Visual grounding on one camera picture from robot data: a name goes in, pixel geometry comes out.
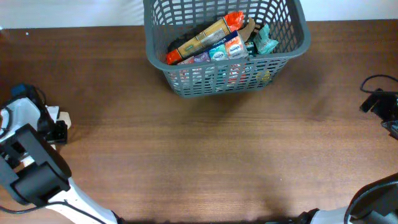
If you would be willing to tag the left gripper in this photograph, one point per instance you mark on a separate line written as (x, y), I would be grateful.
(61, 135)

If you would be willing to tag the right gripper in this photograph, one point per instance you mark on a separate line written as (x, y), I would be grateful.
(385, 99)

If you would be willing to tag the small teal white packet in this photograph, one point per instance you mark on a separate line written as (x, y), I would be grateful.
(262, 41)

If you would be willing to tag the beige paper pouch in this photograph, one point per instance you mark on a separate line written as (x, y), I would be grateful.
(246, 32)

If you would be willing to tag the Kleenex tissue multipack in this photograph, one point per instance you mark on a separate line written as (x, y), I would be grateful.
(228, 48)

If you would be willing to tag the San Remo spaghetti packet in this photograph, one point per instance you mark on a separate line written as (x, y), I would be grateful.
(223, 27)

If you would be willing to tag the clear plastic pouch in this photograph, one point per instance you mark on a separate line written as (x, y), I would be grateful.
(64, 116)

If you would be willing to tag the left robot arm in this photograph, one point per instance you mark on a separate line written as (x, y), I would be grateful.
(32, 170)

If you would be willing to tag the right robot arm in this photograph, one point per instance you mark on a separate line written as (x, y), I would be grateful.
(377, 201)

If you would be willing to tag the dark grey plastic basket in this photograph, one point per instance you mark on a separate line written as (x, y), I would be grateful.
(169, 23)

